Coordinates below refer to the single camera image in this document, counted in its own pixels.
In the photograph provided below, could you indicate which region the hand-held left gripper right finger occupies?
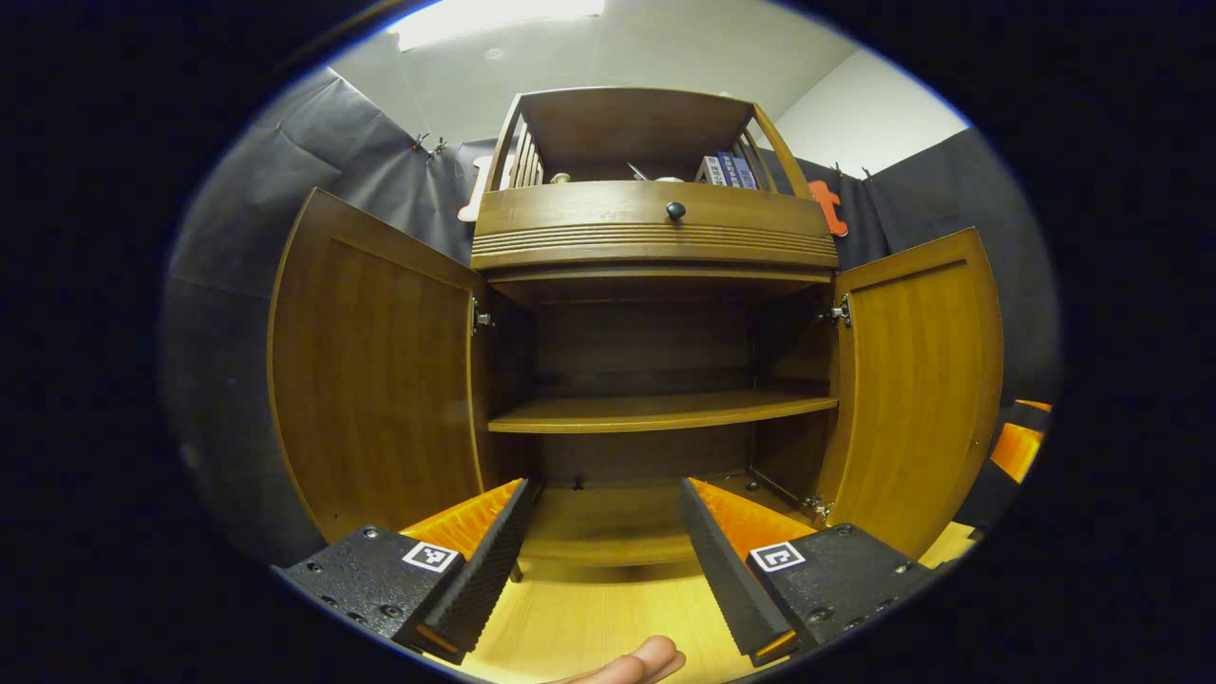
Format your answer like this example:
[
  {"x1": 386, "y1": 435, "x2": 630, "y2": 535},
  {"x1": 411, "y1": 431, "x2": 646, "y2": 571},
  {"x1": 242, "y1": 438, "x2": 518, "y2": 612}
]
[{"x1": 676, "y1": 477, "x2": 940, "y2": 669}]

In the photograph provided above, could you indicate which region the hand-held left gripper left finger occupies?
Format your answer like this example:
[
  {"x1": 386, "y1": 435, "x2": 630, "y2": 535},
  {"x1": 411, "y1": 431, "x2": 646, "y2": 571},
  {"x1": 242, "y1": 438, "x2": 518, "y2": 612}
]
[{"x1": 278, "y1": 477, "x2": 536, "y2": 666}]

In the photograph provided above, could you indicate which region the wooden shoe cabinet door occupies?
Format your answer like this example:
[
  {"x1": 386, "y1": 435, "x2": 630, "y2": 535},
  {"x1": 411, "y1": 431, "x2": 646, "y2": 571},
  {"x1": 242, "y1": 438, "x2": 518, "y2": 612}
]
[
  {"x1": 817, "y1": 228, "x2": 1005, "y2": 560},
  {"x1": 266, "y1": 187, "x2": 495, "y2": 544}
]

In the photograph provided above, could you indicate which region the wooden double-door shoe cabinet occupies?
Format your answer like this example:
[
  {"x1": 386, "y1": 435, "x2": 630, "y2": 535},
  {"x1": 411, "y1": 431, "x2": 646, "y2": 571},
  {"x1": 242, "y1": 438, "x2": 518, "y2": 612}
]
[{"x1": 266, "y1": 85, "x2": 1005, "y2": 582}]

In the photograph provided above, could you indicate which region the wooden inner shelf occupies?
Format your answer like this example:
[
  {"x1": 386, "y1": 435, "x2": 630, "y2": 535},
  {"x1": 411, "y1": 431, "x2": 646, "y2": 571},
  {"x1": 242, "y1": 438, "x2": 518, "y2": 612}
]
[{"x1": 487, "y1": 389, "x2": 840, "y2": 435}]

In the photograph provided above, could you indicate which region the black backdrop cloth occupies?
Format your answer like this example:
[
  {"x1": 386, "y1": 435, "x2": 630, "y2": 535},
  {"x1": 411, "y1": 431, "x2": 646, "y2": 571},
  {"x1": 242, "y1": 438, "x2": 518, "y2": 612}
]
[{"x1": 161, "y1": 66, "x2": 1063, "y2": 566}]

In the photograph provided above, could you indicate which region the wooden drawer with black knob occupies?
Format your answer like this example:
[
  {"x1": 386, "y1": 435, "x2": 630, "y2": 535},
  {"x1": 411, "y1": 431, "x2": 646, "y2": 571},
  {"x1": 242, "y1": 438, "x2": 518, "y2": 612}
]
[{"x1": 470, "y1": 180, "x2": 840, "y2": 272}]

